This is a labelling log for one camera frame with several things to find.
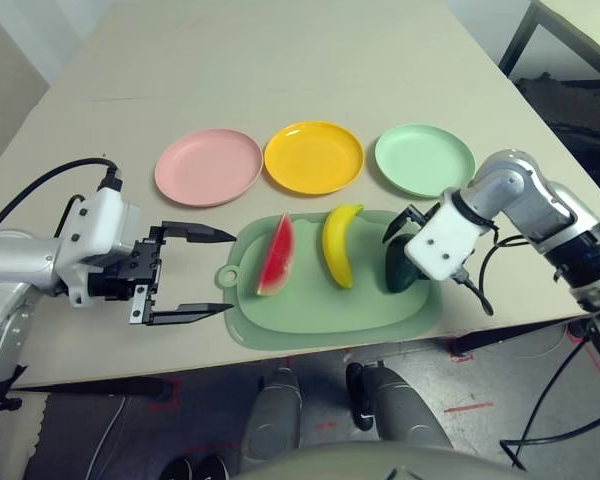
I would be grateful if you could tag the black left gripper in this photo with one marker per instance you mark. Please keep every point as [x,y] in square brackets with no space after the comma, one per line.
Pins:
[140,265]

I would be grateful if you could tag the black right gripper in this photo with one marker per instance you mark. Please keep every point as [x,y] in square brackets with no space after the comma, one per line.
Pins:
[422,215]

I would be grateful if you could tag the dark green toy avocado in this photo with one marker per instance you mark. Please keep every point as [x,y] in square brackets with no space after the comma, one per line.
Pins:
[397,272]

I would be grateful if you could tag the yellow toy banana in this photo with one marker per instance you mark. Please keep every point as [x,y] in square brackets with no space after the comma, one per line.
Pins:
[335,245]

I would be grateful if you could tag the red watermelon slice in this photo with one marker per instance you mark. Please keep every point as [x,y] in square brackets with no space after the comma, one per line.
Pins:
[280,260]

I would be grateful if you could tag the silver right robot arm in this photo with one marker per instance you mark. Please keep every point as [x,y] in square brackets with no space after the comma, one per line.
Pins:
[530,200]

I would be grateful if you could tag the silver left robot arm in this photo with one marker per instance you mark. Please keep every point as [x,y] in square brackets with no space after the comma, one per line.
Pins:
[25,260]

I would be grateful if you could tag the light green plastic plate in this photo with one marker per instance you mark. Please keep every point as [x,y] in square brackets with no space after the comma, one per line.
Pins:
[420,160]

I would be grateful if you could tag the pink plastic plate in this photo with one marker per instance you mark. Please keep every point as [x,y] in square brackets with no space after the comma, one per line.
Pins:
[207,167]

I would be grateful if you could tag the yellow plastic plate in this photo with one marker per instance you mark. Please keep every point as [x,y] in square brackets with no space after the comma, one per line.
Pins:
[312,160]

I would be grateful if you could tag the light green silicone mat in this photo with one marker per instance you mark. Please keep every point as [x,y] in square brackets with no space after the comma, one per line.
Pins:
[330,310]

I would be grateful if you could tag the black table base bar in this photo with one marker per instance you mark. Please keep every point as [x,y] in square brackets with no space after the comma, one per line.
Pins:
[510,336]
[90,389]

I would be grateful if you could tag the grey robot right leg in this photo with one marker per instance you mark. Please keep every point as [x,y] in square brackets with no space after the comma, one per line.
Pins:
[405,410]

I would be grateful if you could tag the black sneaker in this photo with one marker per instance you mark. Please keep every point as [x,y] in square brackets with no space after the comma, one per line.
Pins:
[212,470]
[177,470]

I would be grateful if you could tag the black crumpled tarp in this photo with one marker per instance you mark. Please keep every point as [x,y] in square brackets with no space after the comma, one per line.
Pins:
[570,115]

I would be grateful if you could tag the grey robot torso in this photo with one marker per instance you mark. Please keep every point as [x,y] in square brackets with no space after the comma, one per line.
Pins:
[380,465]

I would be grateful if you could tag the white jagged-edge foam sheet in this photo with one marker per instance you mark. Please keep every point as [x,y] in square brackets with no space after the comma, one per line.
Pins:
[15,440]

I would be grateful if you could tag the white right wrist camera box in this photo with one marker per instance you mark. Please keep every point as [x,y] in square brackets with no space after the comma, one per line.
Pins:
[442,240]

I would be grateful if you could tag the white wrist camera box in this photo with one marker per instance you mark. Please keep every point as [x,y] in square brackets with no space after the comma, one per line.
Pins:
[105,225]
[442,240]

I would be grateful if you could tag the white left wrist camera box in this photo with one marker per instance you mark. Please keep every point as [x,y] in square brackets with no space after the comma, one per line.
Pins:
[105,225]

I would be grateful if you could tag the light table with black frame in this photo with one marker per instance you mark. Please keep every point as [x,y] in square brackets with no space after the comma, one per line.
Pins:
[580,30]

